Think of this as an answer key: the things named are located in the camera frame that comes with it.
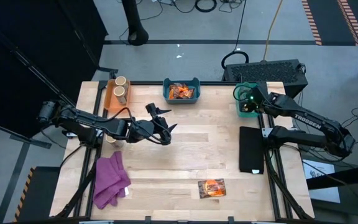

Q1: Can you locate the purple cloth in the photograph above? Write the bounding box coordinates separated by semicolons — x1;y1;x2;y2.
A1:
92;151;132;210

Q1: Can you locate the black curved pole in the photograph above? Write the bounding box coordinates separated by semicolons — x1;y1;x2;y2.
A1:
121;0;150;47

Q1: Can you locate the coiled black cable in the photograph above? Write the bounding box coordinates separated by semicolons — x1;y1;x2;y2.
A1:
194;0;218;13

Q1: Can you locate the black metal beam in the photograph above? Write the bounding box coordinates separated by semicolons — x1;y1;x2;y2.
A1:
306;163;358;190

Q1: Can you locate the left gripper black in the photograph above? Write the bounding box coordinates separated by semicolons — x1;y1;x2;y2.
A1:
126;103;178;144

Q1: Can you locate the black yellow-striped floor mat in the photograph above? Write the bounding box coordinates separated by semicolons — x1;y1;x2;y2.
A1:
12;166;62;223

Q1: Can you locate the black perforated computer tower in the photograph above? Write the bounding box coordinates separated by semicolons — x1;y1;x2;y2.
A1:
222;58;309;103

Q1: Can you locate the blue-grey plastic bin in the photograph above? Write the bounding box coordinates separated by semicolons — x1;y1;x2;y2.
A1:
162;77;201;105

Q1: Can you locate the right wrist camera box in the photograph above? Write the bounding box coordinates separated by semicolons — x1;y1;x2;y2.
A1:
244;90;260;107

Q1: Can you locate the yellow hanging cable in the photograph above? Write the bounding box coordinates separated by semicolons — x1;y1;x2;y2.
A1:
262;0;284;62

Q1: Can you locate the black aluminium table frame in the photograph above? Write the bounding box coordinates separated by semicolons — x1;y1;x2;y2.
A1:
54;80;313;223

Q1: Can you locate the black hanging cable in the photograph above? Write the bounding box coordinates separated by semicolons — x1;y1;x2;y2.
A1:
221;0;250;71

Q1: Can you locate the black curtain partition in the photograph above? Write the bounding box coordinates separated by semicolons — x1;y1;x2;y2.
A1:
0;0;109;138

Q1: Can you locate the white sheet with drawing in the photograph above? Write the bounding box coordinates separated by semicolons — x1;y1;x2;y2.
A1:
302;159;341;203

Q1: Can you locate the black hazard-striped floor mat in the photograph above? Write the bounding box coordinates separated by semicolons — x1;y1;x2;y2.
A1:
301;0;358;47

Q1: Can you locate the orange plastic bin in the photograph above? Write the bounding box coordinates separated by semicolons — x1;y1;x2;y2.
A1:
103;78;132;113

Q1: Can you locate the teal plastic bin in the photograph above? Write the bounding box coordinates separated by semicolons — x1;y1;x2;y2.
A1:
234;82;261;119

